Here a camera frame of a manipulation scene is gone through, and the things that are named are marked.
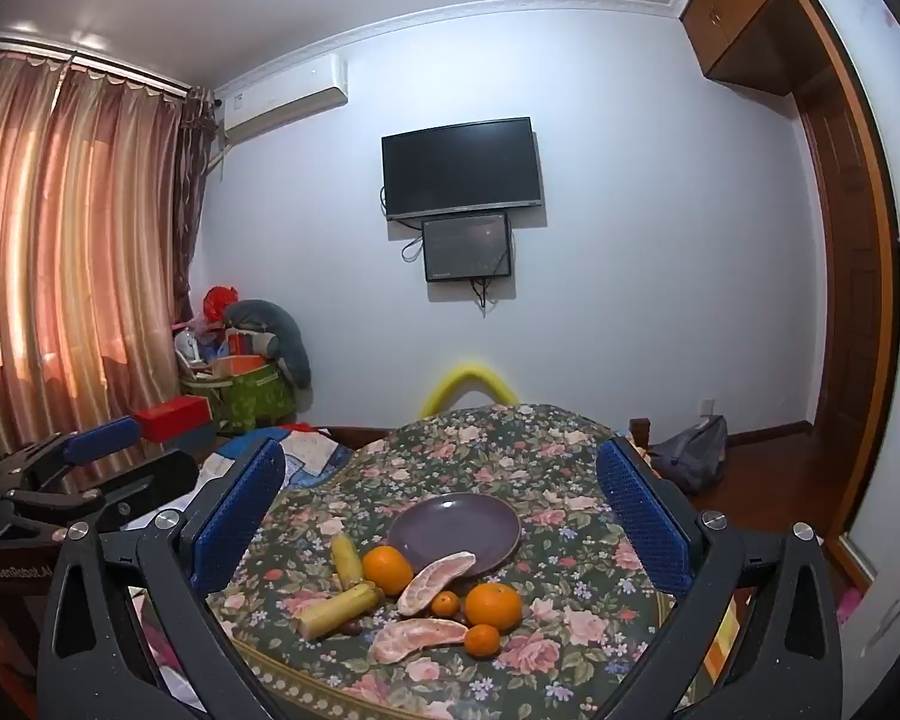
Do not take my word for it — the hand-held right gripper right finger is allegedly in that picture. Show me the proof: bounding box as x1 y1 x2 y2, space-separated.
596 435 845 720

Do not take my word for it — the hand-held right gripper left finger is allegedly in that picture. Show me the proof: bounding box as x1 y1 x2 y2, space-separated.
36 436 301 720

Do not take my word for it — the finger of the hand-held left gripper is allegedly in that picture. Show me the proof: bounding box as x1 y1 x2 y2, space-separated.
0 416 142 488
0 450 198 535

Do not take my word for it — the short sugarcane piece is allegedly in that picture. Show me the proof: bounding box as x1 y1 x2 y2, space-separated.
331 534 365 591

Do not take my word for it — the long sugarcane piece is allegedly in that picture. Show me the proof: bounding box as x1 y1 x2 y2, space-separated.
294 583 385 641

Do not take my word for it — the large orange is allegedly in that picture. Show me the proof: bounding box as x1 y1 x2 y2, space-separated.
362 546 415 597
465 583 524 631

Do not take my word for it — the purple plate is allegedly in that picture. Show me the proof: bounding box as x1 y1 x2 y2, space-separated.
387 493 524 575

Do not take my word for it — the peeled pomelo segment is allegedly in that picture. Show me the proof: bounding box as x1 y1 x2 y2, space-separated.
369 618 472 665
397 551 477 614

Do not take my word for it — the dark grey box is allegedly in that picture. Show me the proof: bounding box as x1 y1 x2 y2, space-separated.
144 424 218 460

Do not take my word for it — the red box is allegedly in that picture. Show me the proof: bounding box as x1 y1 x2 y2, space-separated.
133 397 209 442

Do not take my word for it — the grey backpack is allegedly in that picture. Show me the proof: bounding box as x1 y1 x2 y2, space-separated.
649 415 730 496

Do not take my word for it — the blue patchwork quilt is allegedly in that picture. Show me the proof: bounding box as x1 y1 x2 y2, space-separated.
195 426 361 500

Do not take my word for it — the floral tablecloth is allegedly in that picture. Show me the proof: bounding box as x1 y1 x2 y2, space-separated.
208 403 736 720

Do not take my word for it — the green bag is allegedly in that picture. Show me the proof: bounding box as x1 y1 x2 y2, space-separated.
182 360 295 436

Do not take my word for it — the orange box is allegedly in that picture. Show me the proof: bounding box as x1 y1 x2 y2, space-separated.
210 354 271 380

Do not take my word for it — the orange blanket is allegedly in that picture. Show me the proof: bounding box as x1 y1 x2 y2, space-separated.
694 592 740 698

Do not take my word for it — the red plastic bag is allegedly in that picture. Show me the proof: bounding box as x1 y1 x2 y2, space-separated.
202 286 239 323

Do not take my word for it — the grey plush toy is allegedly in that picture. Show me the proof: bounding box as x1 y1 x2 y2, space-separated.
223 300 312 389

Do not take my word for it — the pink curtain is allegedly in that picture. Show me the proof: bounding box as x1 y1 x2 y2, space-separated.
0 52 196 455

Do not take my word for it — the yellow hoop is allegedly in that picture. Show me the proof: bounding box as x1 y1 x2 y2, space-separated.
418 362 522 419

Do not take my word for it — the brown curtain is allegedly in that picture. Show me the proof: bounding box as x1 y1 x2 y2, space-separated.
174 88 220 323

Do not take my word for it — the small black monitor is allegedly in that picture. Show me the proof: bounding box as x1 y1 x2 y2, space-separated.
421 213 512 283

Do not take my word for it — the white air conditioner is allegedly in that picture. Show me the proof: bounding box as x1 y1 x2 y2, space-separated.
214 55 350 143

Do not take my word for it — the wooden overhead cabinet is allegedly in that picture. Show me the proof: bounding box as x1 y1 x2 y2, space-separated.
679 0 802 97

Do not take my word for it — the wooden door frame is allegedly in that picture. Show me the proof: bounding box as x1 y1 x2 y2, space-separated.
786 0 900 593

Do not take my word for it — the black wall television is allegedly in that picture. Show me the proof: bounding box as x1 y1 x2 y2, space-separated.
381 117 545 222

